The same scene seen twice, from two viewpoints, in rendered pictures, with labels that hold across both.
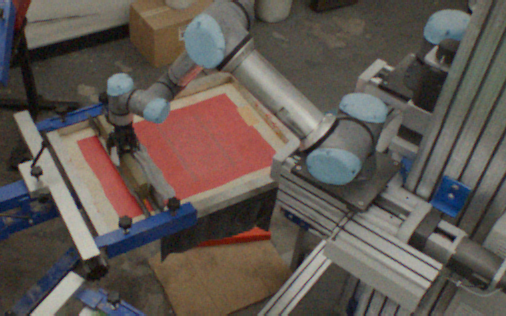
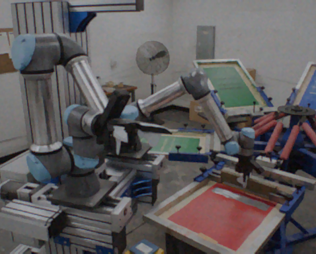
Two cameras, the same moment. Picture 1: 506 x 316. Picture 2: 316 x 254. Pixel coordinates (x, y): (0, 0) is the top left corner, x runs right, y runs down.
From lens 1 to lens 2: 301 cm
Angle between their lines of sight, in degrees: 113
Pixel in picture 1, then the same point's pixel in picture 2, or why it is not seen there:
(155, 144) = (244, 207)
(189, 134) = (231, 217)
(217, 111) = (228, 235)
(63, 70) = not seen: outside the picture
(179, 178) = (215, 196)
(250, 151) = (189, 218)
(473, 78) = not seen: hidden behind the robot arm
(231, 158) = (197, 211)
